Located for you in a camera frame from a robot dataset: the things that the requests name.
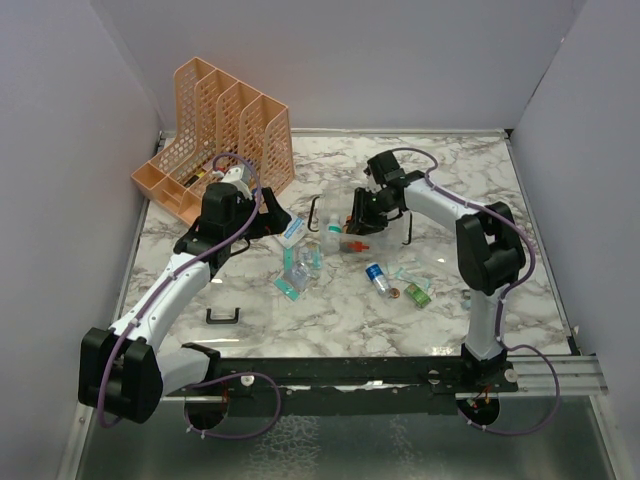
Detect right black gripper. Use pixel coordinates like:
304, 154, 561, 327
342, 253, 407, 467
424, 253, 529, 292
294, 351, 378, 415
347, 188, 396, 237

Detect blue white medicine carton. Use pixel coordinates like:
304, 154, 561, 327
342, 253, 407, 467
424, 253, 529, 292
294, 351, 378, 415
276, 215, 308, 249

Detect brown bottle orange cap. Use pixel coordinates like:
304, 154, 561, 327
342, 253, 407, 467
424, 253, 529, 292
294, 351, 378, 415
342, 215, 358, 235

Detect clear plastic medicine box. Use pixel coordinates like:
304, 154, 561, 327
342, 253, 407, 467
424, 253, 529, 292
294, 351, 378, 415
308, 184, 413, 259

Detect white bottle green cap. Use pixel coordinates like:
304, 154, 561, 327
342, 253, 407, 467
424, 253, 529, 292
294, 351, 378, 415
323, 213, 342, 255

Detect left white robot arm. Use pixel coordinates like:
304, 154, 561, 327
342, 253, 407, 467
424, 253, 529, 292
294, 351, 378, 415
78, 182, 291, 428

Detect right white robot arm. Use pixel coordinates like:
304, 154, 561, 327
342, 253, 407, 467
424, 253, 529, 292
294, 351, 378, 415
346, 147, 535, 391

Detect green small medicine box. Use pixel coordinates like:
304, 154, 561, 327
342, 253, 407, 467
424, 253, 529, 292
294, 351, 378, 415
404, 283, 431, 308

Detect clear teal blister packs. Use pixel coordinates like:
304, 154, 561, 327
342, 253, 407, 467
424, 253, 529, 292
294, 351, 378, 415
274, 241, 323, 301

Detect blue labelled small bottle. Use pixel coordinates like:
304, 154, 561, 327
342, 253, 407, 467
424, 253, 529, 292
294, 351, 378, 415
365, 263, 391, 295

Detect clear teal sachet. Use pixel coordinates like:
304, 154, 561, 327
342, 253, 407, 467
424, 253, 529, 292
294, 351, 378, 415
387, 260, 431, 290

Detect peach plastic file organizer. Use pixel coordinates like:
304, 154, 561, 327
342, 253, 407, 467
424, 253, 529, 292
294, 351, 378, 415
131, 57, 295, 225

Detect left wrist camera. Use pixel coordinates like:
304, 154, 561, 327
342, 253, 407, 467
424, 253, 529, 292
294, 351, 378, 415
213, 166, 252, 199

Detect black box lid handle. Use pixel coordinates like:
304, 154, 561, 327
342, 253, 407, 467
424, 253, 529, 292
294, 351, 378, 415
205, 307, 241, 325

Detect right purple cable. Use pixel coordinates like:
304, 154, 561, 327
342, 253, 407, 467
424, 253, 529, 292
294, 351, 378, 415
389, 147, 562, 439

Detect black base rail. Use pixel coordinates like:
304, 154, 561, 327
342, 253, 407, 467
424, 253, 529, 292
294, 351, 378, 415
164, 354, 518, 417

